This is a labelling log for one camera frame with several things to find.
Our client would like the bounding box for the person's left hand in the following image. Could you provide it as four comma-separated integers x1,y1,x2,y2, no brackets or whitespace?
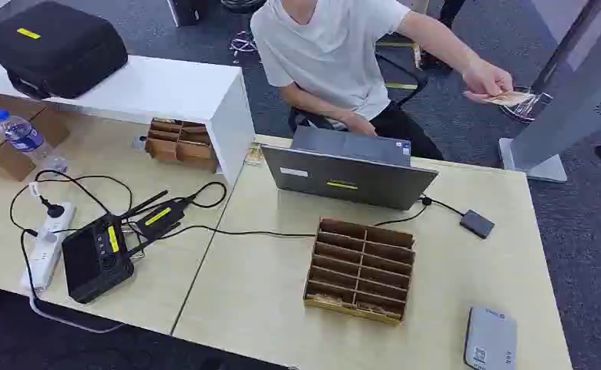
462,59,515,105

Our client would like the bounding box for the person's right hand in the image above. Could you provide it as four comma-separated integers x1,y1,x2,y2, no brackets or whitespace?
338,111,378,138

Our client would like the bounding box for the wooden slotted card box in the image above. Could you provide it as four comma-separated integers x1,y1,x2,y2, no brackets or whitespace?
303,217,416,327

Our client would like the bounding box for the printed card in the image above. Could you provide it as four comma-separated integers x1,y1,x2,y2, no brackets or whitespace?
311,292,344,308
356,302,399,318

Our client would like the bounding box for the person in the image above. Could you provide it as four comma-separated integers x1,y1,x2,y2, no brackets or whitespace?
250,0,515,162
419,0,468,71

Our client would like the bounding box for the chrome stanchion pole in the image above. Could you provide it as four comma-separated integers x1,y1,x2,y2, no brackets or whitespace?
499,0,601,123

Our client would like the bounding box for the grey laptop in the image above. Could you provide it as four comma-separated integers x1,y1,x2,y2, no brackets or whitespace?
260,126,439,212

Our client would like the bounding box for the grey floor stand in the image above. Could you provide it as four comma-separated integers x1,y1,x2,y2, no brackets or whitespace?
498,0,601,183

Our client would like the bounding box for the small stack of cards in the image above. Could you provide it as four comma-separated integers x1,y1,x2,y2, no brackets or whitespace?
244,144,265,167

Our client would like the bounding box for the chrome base stool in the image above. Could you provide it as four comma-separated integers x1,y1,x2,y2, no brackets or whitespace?
221,0,267,58

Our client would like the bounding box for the small black box device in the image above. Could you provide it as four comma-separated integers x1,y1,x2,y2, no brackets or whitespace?
459,209,496,240

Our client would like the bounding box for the wooden card box with partitions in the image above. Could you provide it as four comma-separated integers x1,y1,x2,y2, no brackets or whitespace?
144,117,220,173

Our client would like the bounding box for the black box on floor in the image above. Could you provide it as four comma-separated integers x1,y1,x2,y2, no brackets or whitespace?
166,0,210,28

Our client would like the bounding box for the white desk shelf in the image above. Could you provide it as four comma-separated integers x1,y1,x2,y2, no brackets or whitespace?
0,36,257,187

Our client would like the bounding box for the black transmitter with antennas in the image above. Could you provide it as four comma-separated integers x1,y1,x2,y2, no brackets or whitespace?
122,190,194,257

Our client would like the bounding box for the grey flat card reader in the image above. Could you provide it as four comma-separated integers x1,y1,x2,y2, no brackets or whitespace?
463,306,519,370

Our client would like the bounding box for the black handheld screen device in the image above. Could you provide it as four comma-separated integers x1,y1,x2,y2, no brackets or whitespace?
61,214,136,304

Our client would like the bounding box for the black carrying case yellow label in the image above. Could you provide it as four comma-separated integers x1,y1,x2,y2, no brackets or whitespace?
0,1,129,100

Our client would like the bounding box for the clear water bottle blue cap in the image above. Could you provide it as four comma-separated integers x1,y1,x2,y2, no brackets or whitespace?
0,108,69,175

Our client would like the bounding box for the white power strip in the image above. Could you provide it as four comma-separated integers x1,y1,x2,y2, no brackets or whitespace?
20,201,77,294

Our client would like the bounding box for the long black cable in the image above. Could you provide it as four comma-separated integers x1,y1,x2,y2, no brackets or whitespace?
159,196,435,241

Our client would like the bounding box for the black looped antenna cable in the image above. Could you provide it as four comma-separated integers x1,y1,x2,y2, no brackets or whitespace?
186,181,228,210

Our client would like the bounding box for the black power cable with plug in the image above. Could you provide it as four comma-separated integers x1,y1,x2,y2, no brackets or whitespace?
9,170,134,236
19,228,41,302

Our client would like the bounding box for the white power strip cable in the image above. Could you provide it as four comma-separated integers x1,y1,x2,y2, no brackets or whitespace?
27,291,126,335

